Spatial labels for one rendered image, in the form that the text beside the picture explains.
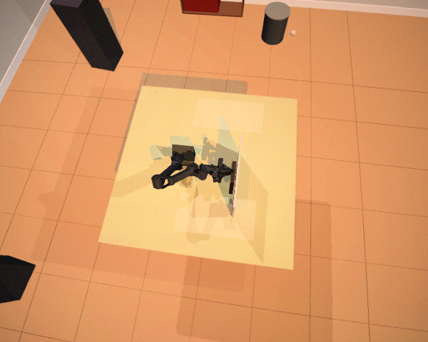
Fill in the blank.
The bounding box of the dark brown picture frame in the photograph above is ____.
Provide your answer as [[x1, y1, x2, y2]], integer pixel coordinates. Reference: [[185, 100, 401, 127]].
[[229, 161, 236, 194]]

